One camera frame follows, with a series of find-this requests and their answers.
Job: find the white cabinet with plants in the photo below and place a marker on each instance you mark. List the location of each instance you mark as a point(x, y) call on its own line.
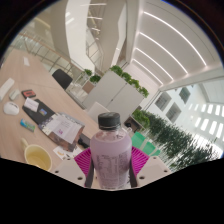
point(115, 93)

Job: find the small white box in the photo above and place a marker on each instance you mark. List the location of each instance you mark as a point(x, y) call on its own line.
point(31, 104)

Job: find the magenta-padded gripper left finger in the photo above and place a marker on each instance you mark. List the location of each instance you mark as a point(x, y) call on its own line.
point(71, 170)

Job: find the purple drink bottle black cap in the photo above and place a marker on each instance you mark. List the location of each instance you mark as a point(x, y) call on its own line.
point(110, 156)

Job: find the white computer mouse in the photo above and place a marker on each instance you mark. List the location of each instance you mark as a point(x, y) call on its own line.
point(11, 108)

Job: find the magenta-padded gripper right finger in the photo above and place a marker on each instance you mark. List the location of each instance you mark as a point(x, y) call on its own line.
point(151, 168)

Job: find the black power bank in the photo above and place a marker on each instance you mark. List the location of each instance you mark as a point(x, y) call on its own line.
point(84, 140)

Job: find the row of green potted plants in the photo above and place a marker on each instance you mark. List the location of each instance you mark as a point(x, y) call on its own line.
point(180, 143)

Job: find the black chair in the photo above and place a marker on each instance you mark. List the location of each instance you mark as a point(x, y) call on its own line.
point(62, 78)

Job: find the ceiling light strips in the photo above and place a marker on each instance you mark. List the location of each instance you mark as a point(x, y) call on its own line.
point(166, 40)

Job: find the brown planter with green plants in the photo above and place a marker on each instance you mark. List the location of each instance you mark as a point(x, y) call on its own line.
point(138, 118)
point(90, 81)

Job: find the colourful sticker sheet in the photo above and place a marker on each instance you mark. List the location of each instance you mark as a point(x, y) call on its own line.
point(63, 153)

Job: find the white chair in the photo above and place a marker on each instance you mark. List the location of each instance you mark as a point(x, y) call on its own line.
point(96, 111)

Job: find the white paper slip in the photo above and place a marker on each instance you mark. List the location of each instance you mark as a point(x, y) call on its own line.
point(26, 61)

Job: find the black flat folder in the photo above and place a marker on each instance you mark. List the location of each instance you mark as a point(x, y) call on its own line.
point(43, 115)

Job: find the small teal tube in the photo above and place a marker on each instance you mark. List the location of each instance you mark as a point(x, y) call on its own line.
point(27, 125)

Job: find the glass balustrade wooden handrail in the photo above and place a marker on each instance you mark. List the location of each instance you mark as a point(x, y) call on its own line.
point(40, 46)

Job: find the small white charger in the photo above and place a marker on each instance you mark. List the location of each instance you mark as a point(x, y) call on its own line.
point(14, 94)

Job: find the small red black case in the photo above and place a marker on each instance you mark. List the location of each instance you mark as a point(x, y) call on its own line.
point(28, 93)

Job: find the pale yellow mug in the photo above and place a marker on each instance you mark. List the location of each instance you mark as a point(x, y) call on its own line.
point(38, 156)

